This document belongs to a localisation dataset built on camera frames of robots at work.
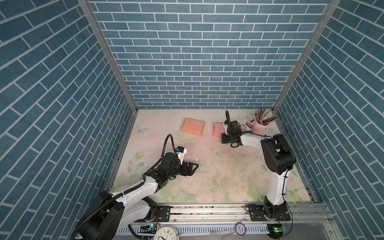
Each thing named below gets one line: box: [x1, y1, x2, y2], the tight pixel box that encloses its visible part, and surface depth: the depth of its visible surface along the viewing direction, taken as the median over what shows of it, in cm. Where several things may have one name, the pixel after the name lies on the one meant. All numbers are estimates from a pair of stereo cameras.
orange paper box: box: [181, 118, 205, 136], surface depth 108 cm
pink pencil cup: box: [252, 120, 270, 136], surface depth 101 cm
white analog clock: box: [153, 225, 182, 240], surface depth 67 cm
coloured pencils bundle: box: [255, 107, 278, 126], surface depth 103 cm
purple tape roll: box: [234, 222, 246, 237], surface depth 71 cm
